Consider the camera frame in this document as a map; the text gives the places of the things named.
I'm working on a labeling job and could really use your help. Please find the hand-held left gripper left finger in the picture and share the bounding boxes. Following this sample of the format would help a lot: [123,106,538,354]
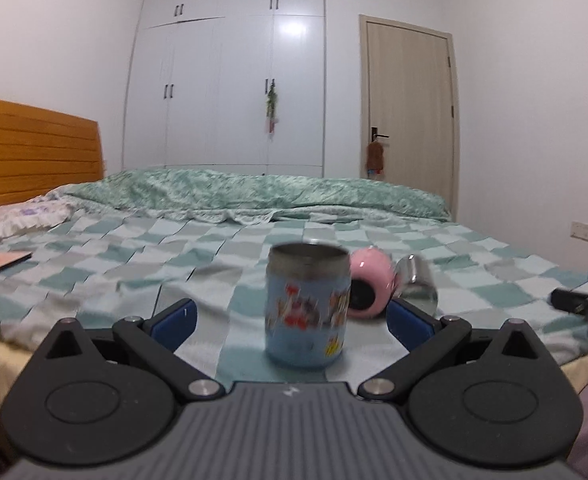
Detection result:
[36,298,226,404]

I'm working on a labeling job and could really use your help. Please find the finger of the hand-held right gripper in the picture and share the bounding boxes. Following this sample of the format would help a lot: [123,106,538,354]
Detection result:
[549,287,588,339]

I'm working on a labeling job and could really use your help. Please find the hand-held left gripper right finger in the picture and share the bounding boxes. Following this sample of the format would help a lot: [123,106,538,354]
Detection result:
[357,298,552,404]

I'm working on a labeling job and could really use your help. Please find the light blue printed cup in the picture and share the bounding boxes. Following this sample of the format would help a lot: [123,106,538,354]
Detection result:
[265,241,352,372]

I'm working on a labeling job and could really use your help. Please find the silver metal cup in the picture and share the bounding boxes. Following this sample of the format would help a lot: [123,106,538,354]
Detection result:
[393,254,440,317]

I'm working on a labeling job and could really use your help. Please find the pink round cup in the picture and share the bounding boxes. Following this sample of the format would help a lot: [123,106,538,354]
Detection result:
[348,246,398,319]

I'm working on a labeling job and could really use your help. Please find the checkered bedsheet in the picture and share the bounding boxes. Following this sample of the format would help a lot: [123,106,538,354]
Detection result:
[0,199,588,380]

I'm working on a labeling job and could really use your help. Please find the green patterned quilt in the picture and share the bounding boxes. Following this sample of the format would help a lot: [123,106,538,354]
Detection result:
[63,167,452,226]

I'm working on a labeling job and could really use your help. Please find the brown plush toy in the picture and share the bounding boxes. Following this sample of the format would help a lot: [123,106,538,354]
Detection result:
[365,140,387,179]

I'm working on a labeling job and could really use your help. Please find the purple floral pillow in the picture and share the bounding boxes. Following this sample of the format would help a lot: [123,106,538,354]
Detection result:
[0,192,77,251]

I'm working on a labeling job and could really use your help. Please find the light wooden door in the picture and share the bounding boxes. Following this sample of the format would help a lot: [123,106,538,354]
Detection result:
[358,14,461,221]

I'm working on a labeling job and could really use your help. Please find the orange wooden headboard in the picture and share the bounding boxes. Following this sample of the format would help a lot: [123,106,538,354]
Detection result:
[0,96,104,209]

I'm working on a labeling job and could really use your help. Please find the green hanging plant charm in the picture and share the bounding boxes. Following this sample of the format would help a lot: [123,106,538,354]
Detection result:
[265,80,279,136]

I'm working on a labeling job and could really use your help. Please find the white wardrobe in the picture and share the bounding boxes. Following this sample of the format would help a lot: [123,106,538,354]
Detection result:
[122,0,327,179]

